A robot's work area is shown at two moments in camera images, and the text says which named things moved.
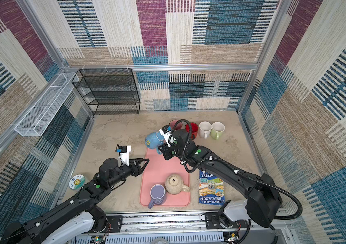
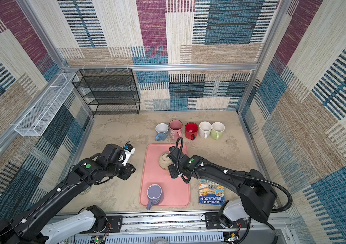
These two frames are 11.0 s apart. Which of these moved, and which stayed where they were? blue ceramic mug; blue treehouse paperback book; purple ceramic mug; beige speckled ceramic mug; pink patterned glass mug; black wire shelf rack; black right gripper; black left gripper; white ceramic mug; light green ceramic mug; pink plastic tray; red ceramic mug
Moved: beige speckled ceramic mug; black left gripper; black right gripper; blue ceramic mug
Stayed: pink plastic tray; white ceramic mug; purple ceramic mug; pink patterned glass mug; blue treehouse paperback book; black wire shelf rack; light green ceramic mug; red ceramic mug
